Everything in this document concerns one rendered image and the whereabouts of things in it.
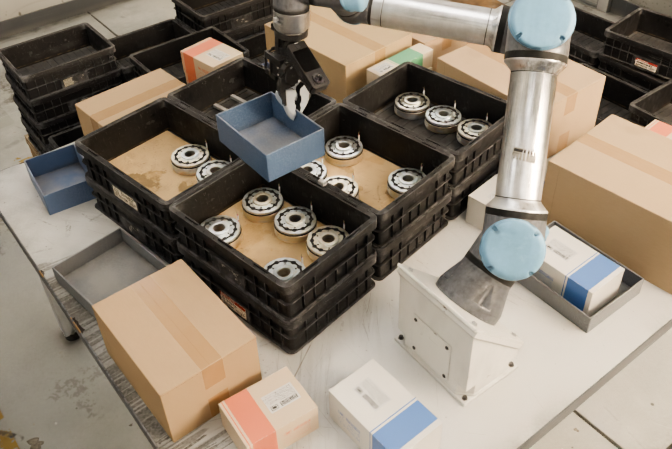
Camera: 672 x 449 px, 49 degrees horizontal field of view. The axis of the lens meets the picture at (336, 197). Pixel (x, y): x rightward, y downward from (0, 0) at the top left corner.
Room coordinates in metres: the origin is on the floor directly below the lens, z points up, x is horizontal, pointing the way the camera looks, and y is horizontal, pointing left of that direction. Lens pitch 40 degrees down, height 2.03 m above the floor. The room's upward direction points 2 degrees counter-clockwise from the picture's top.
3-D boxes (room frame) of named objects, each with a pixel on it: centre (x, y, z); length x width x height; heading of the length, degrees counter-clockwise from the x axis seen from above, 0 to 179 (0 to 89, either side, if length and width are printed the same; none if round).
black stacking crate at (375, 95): (1.72, -0.27, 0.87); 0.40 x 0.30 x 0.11; 46
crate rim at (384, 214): (1.50, -0.06, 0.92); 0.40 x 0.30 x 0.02; 46
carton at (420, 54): (2.06, -0.22, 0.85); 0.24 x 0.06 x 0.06; 131
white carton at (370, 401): (0.85, -0.08, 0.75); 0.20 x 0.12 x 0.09; 38
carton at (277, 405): (0.87, 0.15, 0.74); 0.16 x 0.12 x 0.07; 123
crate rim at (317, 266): (1.28, 0.15, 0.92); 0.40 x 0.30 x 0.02; 46
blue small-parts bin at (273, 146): (1.34, 0.14, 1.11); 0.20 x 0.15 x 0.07; 37
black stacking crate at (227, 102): (1.78, 0.23, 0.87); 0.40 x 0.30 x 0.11; 46
